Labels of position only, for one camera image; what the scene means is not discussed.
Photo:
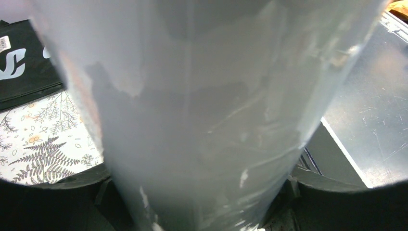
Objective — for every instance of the white shuttlecock tube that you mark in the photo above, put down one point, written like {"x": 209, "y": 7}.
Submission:
{"x": 202, "y": 107}

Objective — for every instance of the floral tablecloth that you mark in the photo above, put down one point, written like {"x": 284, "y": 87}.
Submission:
{"x": 45, "y": 141}

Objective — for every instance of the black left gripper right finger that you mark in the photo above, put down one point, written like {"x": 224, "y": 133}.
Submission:
{"x": 311, "y": 202}

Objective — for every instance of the black racket bag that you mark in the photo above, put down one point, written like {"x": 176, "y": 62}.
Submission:
{"x": 26, "y": 71}

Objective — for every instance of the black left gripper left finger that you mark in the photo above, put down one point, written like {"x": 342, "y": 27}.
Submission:
{"x": 87, "y": 201}

